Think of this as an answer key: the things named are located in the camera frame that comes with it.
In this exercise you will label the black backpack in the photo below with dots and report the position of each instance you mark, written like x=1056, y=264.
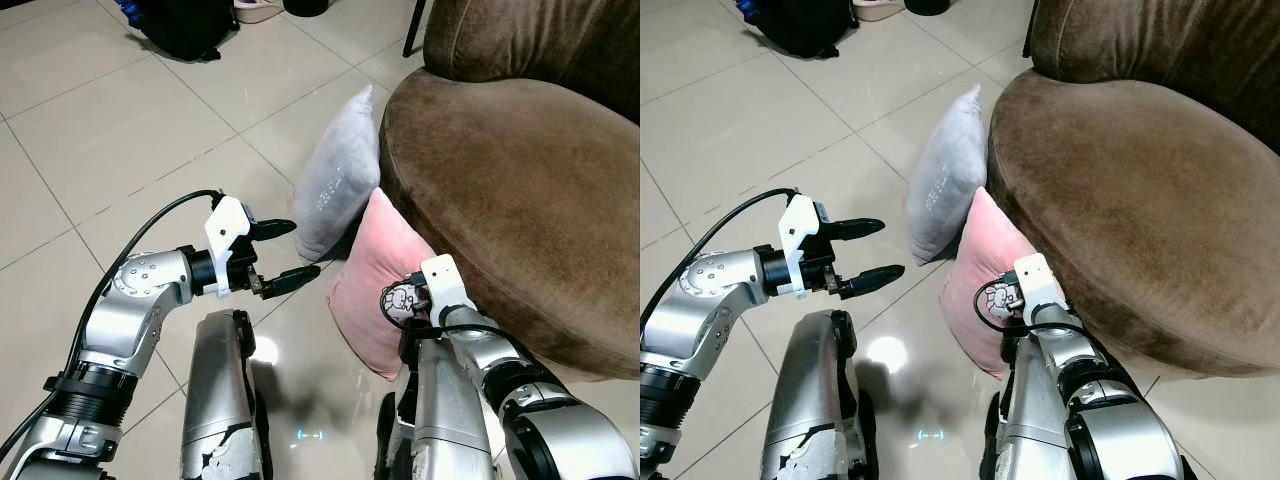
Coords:
x=800, y=22
x=185, y=25

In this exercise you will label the brown sofa back cushion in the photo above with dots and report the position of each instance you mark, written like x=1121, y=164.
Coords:
x=540, y=45
x=1160, y=40

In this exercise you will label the brown sofa seat cushion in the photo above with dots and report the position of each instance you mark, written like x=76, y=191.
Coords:
x=520, y=210
x=1140, y=210

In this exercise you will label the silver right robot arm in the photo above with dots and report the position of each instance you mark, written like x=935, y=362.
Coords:
x=560, y=420
x=1120, y=420

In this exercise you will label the silver left robot leg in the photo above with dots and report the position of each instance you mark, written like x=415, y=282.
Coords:
x=810, y=390
x=220, y=390

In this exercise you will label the black round object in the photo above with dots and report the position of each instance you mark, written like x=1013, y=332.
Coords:
x=306, y=6
x=926, y=5

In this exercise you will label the pink pillow with cartoon print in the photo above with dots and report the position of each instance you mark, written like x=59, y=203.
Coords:
x=365, y=280
x=970, y=270

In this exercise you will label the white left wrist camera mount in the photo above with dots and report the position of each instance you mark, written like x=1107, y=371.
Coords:
x=226, y=225
x=797, y=222

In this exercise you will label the grey pillow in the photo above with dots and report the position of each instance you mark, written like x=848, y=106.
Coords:
x=945, y=180
x=340, y=180

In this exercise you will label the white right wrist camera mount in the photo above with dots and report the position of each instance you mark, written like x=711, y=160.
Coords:
x=1040, y=280
x=447, y=285

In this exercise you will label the beige slipper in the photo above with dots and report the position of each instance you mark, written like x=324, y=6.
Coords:
x=258, y=10
x=877, y=8

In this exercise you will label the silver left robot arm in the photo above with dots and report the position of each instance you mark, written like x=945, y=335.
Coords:
x=665, y=340
x=110, y=330

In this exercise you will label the black slanted pole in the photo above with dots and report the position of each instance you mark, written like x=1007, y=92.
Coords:
x=1030, y=28
x=413, y=28

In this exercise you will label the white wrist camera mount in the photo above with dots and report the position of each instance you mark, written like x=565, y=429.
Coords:
x=447, y=285
x=1040, y=280
x=797, y=222
x=226, y=225

